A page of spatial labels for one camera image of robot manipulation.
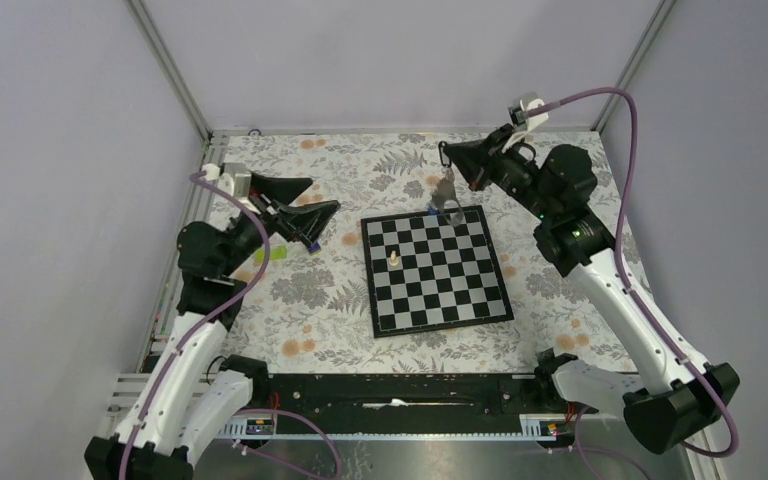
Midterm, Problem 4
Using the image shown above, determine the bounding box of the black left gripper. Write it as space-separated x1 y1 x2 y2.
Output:
222 172 341 276

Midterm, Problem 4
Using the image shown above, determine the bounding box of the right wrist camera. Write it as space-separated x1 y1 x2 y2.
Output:
506 92 549 148

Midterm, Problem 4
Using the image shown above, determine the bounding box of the black key tag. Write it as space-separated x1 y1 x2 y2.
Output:
437 141 452 169

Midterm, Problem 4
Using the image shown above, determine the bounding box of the floral table cloth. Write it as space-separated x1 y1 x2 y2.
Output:
221 133 634 373

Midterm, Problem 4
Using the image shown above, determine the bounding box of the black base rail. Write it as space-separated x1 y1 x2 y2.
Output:
248 373 579 438

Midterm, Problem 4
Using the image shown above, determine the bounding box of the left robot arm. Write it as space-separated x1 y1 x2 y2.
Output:
84 167 340 479

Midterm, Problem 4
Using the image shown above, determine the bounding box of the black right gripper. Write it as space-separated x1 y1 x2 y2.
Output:
443 123 556 222

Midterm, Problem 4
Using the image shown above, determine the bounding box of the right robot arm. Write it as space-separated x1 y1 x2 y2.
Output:
438 125 740 454

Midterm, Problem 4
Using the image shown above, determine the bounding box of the black white chessboard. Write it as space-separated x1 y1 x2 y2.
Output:
361 205 514 338

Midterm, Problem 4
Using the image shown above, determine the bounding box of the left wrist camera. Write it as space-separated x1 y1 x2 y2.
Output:
201 163 253 200

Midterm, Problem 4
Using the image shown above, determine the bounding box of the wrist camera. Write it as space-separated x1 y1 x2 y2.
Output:
506 92 549 148
201 163 253 200

